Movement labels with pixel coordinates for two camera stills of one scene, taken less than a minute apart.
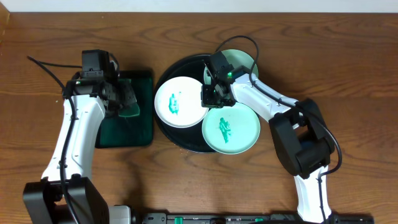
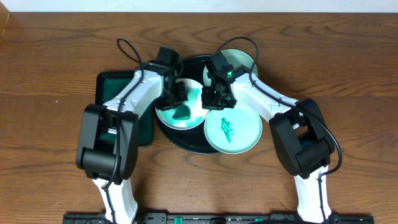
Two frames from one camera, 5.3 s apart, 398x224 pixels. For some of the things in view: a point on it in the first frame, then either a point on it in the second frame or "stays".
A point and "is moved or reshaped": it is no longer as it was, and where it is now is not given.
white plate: (178, 102) stays
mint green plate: (231, 130) stays
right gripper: (206, 101) stays
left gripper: (123, 99) → (173, 100)
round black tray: (189, 139) stays
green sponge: (128, 106) is moved or reshaped
